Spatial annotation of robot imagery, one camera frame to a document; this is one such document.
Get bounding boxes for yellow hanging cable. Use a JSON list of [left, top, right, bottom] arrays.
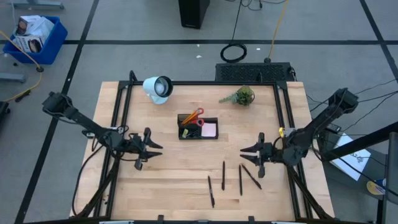
[[267, 0, 290, 63]]

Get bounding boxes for dark grey post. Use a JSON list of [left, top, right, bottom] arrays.
[[381, 131, 398, 224]]

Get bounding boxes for blue plastic bin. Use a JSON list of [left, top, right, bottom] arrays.
[[2, 15, 69, 65]]

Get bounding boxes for yellow pencil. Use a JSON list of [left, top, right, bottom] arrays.
[[182, 110, 197, 125], [185, 108, 200, 124]]

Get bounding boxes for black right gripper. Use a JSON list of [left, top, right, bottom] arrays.
[[239, 132, 280, 179]]

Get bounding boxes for black computer tower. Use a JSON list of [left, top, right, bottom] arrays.
[[178, 0, 211, 30]]

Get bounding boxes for yellow and blue disc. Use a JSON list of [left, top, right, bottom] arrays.
[[366, 179, 386, 197]]

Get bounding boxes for yellow floor cable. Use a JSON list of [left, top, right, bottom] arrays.
[[0, 29, 44, 103]]

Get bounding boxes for white printed package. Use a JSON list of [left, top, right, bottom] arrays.
[[14, 14, 55, 40], [12, 34, 45, 54]]

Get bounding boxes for white paper sheet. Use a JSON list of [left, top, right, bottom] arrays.
[[330, 133, 373, 182]]

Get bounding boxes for black metal beam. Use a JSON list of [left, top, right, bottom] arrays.
[[320, 121, 398, 164]]

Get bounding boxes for black metal table frame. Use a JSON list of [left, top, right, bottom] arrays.
[[70, 70, 335, 224]]

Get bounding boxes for pink sticky note pad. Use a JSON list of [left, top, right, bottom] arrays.
[[201, 123, 218, 138]]

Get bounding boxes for white desk lamp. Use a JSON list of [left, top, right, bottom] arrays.
[[142, 75, 174, 105]]

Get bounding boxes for potted green succulent plant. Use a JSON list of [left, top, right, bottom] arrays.
[[218, 85, 256, 107]]

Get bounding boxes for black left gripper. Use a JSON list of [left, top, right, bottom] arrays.
[[132, 126, 164, 171]]

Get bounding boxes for grey metal table foot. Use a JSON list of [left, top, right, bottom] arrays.
[[8, 0, 65, 10], [0, 72, 27, 84]]

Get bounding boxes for black perforated metal case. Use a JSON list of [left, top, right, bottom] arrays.
[[215, 62, 296, 83]]

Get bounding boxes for black coiled cable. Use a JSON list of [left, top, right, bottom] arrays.
[[220, 0, 262, 64]]

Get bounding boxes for red handled scissors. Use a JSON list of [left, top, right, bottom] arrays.
[[185, 107, 205, 128]]

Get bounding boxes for black mesh desk organizer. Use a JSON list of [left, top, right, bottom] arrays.
[[177, 113, 220, 141]]

